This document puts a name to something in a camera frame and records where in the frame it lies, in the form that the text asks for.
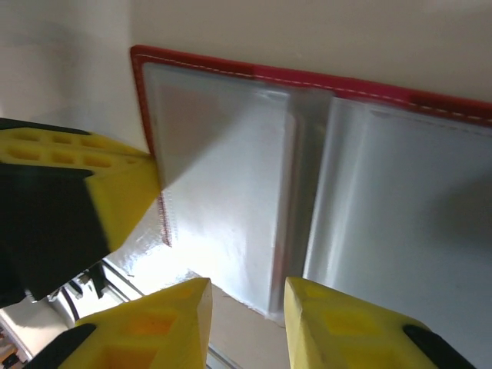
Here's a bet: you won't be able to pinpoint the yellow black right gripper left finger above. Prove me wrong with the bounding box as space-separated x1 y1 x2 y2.
22 277 213 369

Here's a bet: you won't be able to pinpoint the red card holder clear sleeves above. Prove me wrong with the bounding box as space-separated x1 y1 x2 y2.
129 45 492 369

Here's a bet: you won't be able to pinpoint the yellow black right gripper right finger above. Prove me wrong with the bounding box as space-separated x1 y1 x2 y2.
284 276 477 369

